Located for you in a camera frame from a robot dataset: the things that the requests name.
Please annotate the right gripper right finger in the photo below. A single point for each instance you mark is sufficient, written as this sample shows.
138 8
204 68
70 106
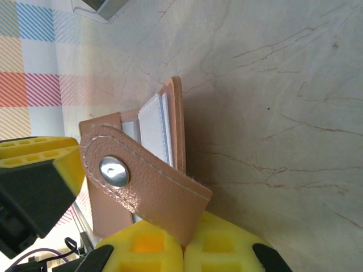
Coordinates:
227 249

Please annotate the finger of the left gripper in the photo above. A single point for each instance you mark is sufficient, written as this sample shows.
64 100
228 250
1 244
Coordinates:
34 143
37 187

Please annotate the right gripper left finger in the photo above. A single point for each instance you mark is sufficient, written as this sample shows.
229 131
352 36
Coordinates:
147 249

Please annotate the aluminium side rail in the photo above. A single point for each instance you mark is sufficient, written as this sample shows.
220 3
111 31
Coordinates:
85 226

